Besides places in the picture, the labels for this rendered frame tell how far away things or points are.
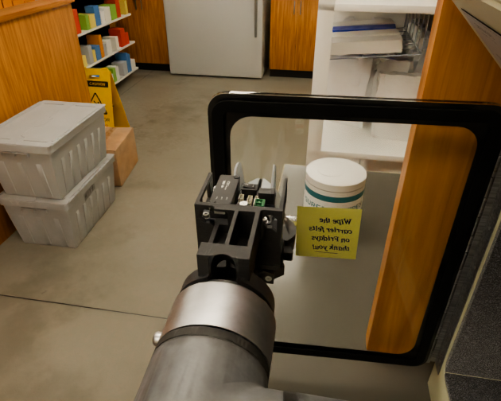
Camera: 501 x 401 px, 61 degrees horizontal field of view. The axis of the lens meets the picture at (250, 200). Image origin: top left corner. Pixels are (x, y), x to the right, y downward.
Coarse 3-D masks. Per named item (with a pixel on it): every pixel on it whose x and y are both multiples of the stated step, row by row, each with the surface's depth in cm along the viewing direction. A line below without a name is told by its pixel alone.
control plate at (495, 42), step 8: (472, 16) 33; (472, 24) 35; (480, 24) 31; (480, 32) 34; (488, 32) 30; (496, 32) 28; (488, 40) 33; (496, 40) 29; (488, 48) 37; (496, 48) 32; (496, 56) 36
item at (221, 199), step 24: (216, 192) 36; (240, 192) 38; (264, 192) 36; (216, 216) 35; (240, 216) 33; (264, 216) 33; (216, 240) 33; (240, 240) 34; (264, 240) 35; (216, 264) 30; (240, 264) 29; (264, 264) 36; (264, 288) 30
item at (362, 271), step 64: (256, 128) 46; (320, 128) 45; (384, 128) 44; (448, 128) 43; (320, 192) 49; (384, 192) 48; (448, 192) 47; (320, 256) 54; (384, 256) 53; (320, 320) 60; (384, 320) 59
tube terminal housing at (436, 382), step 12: (492, 240) 47; (480, 264) 50; (468, 300) 53; (444, 360) 59; (432, 372) 64; (444, 372) 59; (432, 384) 64; (444, 384) 58; (432, 396) 63; (444, 396) 58
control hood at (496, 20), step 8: (456, 0) 35; (464, 0) 31; (472, 0) 28; (480, 0) 25; (488, 0) 24; (496, 0) 22; (464, 8) 34; (472, 8) 30; (480, 8) 27; (488, 8) 25; (496, 8) 23; (464, 16) 38; (480, 16) 29; (488, 16) 26; (496, 16) 24; (488, 24) 29; (496, 24) 26; (480, 40) 39
